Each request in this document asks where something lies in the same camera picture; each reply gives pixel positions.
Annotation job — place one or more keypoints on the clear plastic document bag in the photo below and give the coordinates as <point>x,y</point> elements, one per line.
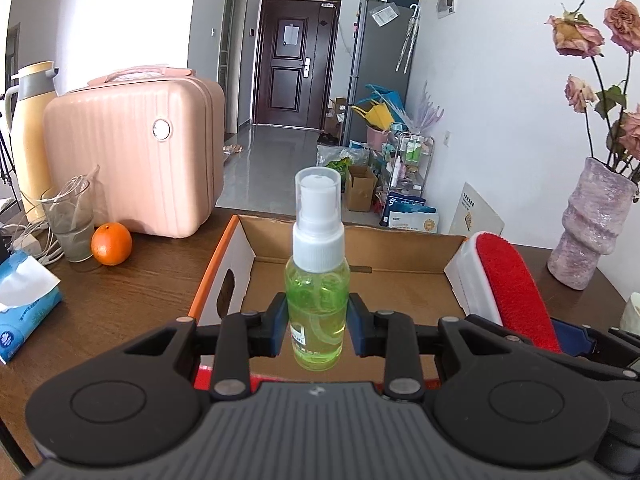
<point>385,14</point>

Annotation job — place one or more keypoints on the white leaning board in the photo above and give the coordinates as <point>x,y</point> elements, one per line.
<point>475,215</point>

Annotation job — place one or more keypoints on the pink bucket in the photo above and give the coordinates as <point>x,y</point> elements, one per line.
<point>377,137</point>

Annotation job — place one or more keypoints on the orange-sided cardboard box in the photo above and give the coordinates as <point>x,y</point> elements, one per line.
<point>350,250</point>

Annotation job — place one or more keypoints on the black tripod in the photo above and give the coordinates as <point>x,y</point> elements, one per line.
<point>5,150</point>

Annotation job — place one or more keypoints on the grey refrigerator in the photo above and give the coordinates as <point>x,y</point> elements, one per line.
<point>375,60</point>

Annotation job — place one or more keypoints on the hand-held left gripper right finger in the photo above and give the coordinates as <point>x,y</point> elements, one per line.
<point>357,327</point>

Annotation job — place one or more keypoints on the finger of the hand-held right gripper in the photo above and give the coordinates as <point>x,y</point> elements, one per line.
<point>575,337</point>
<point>590,366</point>

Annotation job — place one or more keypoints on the dark brown entrance door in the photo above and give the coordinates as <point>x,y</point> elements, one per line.
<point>292,70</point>

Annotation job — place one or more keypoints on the blue and white carton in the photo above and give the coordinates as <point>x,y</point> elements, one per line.
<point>410,217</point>

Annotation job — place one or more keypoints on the dried pink roses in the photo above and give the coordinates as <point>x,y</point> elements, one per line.
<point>575,35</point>

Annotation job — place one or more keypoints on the blue and yellow hangers pile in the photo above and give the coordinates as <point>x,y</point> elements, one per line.
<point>380,105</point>

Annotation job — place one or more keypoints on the orange fruit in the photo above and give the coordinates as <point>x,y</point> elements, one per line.
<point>111,244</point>

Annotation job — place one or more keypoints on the cardboard boxes by door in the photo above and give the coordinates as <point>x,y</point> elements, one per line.
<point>336,115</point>

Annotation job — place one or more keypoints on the dark shoes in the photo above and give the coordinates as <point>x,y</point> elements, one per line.
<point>327,137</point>

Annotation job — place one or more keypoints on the small open cardboard box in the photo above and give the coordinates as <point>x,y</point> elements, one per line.
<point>361,190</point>

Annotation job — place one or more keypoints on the grey side door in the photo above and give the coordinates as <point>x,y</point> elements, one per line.
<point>232,55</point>

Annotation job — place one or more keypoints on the purple hangers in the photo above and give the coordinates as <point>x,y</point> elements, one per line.
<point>425,110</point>

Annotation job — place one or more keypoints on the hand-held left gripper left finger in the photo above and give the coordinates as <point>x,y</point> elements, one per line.
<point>281,327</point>

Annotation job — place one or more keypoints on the pink hard-shell suitcase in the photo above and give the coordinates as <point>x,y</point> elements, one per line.
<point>135,160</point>

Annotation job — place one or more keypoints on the green printed bag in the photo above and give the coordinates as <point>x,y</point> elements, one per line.
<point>340,162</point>

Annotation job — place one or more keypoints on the pink textured vase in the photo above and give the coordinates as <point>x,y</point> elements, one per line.
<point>590,230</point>

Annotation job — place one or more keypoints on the white folded umbrella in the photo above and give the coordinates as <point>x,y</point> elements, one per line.
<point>407,35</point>

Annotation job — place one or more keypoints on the cream thermos jug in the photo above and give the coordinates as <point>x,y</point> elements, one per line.
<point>30,135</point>

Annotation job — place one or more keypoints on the red lint brush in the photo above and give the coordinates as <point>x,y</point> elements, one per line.
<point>510,280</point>

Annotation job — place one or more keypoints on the clear drinking glass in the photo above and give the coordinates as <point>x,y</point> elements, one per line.
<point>72,230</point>

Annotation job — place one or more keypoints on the blue tissue pack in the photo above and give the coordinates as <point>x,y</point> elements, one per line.
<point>25,310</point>

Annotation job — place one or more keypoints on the green spray bottle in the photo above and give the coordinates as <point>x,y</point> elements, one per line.
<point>315,300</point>

